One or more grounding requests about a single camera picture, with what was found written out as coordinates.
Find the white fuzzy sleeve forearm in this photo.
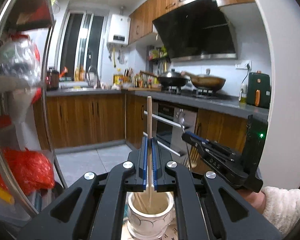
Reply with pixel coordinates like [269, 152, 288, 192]
[261, 186, 300, 237]

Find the yellow container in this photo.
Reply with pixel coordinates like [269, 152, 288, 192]
[0, 187, 15, 205]

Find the black range hood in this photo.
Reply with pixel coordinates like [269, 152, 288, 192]
[153, 0, 237, 62]

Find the built-in oven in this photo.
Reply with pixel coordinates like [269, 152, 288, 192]
[152, 100, 198, 167]

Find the black wok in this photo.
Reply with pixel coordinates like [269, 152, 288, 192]
[140, 68, 191, 88]

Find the white water heater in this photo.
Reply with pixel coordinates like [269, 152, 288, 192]
[108, 14, 131, 46]

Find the green air fryer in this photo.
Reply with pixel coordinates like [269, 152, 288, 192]
[247, 71, 271, 109]

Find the stainless steel shelf rack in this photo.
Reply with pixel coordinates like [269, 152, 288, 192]
[0, 0, 61, 225]

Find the kitchen faucet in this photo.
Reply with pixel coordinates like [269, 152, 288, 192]
[87, 65, 101, 89]

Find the person's right hand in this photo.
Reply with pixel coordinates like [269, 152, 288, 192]
[237, 189, 266, 214]

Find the brown frying pan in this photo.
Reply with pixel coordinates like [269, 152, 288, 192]
[181, 71, 226, 92]

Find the kitchen window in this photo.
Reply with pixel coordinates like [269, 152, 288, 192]
[57, 11, 106, 82]

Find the crumpled clear plastic bag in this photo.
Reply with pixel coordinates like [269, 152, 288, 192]
[0, 36, 42, 86]

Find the white ceramic double utensil holder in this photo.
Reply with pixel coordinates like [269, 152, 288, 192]
[127, 192, 175, 239]

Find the yellow oil bottle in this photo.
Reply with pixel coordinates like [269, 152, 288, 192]
[113, 68, 123, 86]

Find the brown rice cooker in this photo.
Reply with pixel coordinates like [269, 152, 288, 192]
[46, 67, 59, 90]

